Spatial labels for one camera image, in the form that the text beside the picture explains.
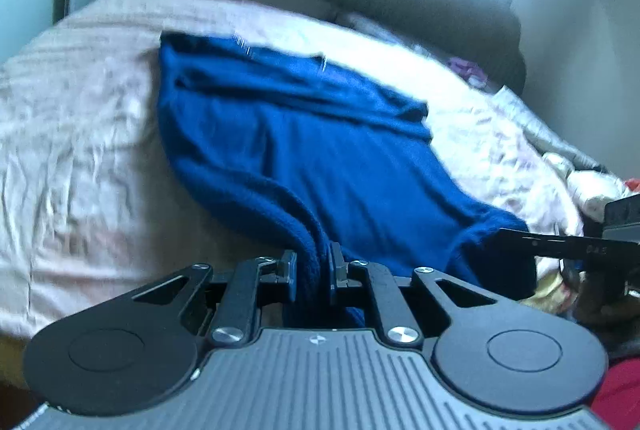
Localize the pile of light clothes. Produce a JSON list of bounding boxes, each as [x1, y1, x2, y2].
[[542, 151, 640, 223]]

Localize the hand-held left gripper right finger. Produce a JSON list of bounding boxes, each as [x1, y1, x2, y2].
[[327, 243, 496, 351]]

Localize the bed with pink sheet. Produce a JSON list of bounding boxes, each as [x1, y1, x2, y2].
[[0, 0, 608, 351]]

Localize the red cloth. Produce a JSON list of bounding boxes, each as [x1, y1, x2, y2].
[[592, 357, 640, 430]]

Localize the patterned pillow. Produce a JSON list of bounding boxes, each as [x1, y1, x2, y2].
[[492, 85, 606, 171]]

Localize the blue beaded sweater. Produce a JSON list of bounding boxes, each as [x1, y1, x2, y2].
[[157, 32, 538, 328]]

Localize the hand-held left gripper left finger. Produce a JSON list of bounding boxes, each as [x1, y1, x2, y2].
[[131, 249, 301, 351]]

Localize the purple cloth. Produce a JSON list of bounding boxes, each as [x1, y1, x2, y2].
[[449, 56, 488, 88]]

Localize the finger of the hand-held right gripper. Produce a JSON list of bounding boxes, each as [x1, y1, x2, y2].
[[497, 227, 606, 262]]

